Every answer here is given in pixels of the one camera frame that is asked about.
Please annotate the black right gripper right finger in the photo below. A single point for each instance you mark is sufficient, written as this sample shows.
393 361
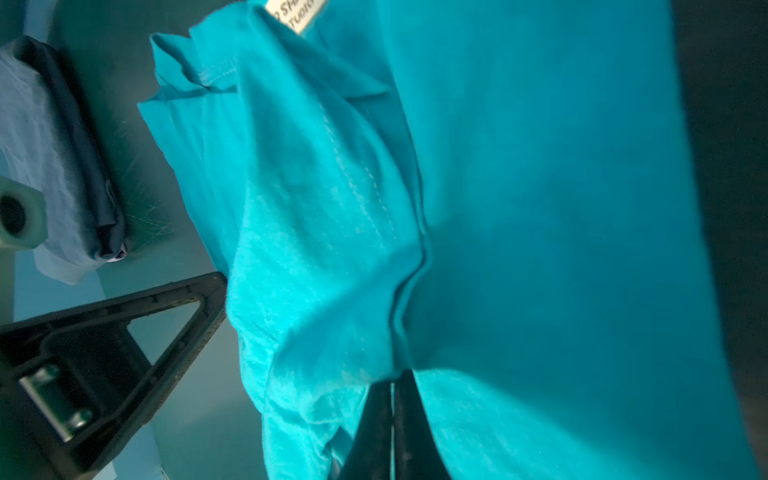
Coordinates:
416 456

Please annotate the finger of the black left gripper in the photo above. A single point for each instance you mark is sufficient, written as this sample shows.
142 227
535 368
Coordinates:
76 385

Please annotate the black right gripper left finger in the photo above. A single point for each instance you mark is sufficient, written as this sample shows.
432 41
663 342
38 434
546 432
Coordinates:
370 454

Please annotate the teal printed t-shirt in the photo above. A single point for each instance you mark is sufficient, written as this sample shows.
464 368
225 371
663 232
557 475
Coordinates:
497 197

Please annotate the folded grey-blue t-shirt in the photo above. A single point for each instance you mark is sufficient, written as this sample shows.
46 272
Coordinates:
49 147

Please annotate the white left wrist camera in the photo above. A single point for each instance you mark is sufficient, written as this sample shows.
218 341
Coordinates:
23 216

